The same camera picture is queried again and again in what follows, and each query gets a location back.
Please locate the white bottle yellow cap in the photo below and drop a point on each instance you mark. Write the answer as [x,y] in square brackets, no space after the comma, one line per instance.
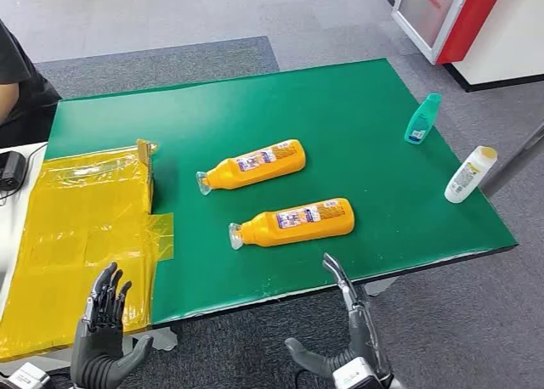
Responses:
[468,175]

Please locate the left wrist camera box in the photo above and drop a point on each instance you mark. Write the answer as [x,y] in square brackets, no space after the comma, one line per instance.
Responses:
[29,378]

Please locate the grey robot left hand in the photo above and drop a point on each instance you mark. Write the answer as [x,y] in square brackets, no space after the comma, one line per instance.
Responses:
[97,341]

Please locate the orange detergent bottle clear cap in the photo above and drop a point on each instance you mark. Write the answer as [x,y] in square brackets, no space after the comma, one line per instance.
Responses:
[259,164]
[298,220]

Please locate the teal plastic bottle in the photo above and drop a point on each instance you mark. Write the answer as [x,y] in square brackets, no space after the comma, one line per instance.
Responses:
[421,122]

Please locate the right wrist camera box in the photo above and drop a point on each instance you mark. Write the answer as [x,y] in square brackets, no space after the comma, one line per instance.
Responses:
[354,375]

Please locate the person's forearm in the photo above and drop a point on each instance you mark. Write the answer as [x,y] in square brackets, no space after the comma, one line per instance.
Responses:
[7,102]

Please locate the person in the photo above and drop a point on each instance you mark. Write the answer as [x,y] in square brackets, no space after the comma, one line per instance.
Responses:
[29,99]

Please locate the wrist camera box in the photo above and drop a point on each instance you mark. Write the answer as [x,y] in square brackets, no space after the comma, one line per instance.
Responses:
[354,375]
[29,378]

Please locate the white table foot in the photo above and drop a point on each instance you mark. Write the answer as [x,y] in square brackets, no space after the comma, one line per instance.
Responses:
[380,286]
[163,338]

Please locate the red and white display stand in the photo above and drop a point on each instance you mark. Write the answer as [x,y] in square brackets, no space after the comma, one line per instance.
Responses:
[425,9]

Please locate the black device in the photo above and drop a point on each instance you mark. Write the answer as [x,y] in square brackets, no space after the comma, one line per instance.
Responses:
[12,170]

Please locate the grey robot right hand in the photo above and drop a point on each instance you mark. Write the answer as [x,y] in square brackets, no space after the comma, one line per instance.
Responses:
[366,336]

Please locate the cardboard box in yellow tape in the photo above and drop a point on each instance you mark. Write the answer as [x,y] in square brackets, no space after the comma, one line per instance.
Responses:
[63,234]

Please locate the grey metal pole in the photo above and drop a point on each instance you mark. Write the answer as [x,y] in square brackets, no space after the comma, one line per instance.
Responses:
[514,161]

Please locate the green table mat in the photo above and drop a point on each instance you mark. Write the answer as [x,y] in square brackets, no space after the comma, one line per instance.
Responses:
[340,122]

